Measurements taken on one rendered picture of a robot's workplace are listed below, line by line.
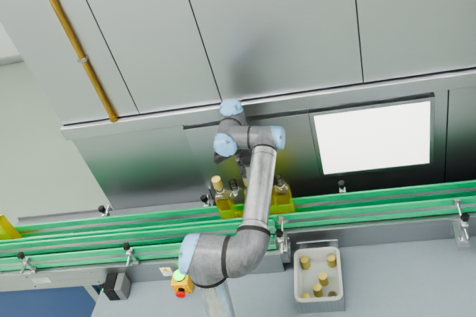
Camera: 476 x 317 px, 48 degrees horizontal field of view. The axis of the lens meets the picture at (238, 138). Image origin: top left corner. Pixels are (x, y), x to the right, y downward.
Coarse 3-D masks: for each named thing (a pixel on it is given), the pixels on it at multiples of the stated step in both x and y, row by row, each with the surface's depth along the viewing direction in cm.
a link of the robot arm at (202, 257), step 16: (192, 240) 147; (208, 240) 146; (224, 240) 145; (192, 256) 144; (208, 256) 143; (224, 256) 142; (192, 272) 146; (208, 272) 145; (224, 272) 143; (208, 288) 149; (224, 288) 154; (208, 304) 156; (224, 304) 157
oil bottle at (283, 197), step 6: (276, 186) 198; (288, 186) 199; (276, 192) 197; (282, 192) 197; (288, 192) 197; (276, 198) 199; (282, 198) 199; (288, 198) 199; (282, 204) 201; (288, 204) 201; (282, 210) 204; (288, 210) 203; (294, 210) 207
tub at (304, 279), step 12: (300, 252) 205; (312, 252) 205; (324, 252) 204; (336, 252) 201; (300, 264) 208; (312, 264) 208; (324, 264) 207; (336, 264) 204; (300, 276) 204; (312, 276) 204; (336, 276) 202; (300, 288) 199; (324, 288) 199; (336, 288) 198; (300, 300) 190; (312, 300) 189; (324, 300) 188
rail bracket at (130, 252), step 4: (124, 244) 206; (128, 244) 205; (124, 248) 205; (128, 248) 205; (132, 248) 209; (128, 252) 207; (132, 252) 208; (128, 256) 207; (132, 256) 208; (128, 260) 206; (132, 260) 213; (136, 260) 212; (140, 260) 214; (128, 264) 205; (132, 264) 212; (136, 264) 212; (140, 264) 213
